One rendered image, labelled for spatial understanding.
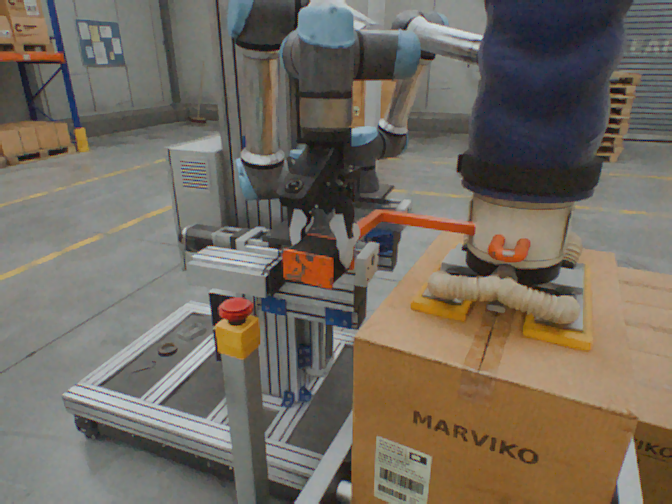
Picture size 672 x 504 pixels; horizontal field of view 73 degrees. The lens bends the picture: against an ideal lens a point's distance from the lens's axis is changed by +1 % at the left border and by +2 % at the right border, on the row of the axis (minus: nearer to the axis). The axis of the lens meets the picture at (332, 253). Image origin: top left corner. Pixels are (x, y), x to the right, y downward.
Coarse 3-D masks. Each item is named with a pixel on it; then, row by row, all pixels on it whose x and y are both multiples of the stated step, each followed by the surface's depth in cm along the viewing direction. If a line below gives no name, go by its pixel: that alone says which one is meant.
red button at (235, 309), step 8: (224, 304) 93; (232, 304) 93; (240, 304) 93; (248, 304) 93; (224, 312) 91; (232, 312) 91; (240, 312) 91; (248, 312) 92; (232, 320) 92; (240, 320) 93
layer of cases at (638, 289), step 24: (624, 288) 207; (648, 288) 207; (624, 312) 187; (648, 312) 187; (648, 336) 171; (648, 360) 157; (648, 384) 146; (648, 408) 136; (648, 432) 131; (648, 456) 134; (648, 480) 137
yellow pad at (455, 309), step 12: (468, 276) 90; (480, 276) 91; (420, 288) 87; (420, 300) 82; (432, 300) 82; (444, 300) 81; (456, 300) 81; (432, 312) 80; (444, 312) 79; (456, 312) 78; (468, 312) 79
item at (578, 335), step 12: (564, 264) 89; (576, 264) 95; (588, 264) 96; (588, 276) 91; (540, 288) 86; (588, 288) 86; (588, 300) 82; (588, 312) 78; (528, 324) 74; (540, 324) 74; (552, 324) 74; (564, 324) 73; (576, 324) 73; (588, 324) 74; (528, 336) 74; (540, 336) 73; (552, 336) 72; (564, 336) 71; (576, 336) 71; (588, 336) 71; (576, 348) 71; (588, 348) 70
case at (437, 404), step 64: (384, 320) 79; (448, 320) 79; (512, 320) 79; (384, 384) 75; (448, 384) 69; (512, 384) 64; (576, 384) 63; (384, 448) 80; (448, 448) 74; (512, 448) 68; (576, 448) 63
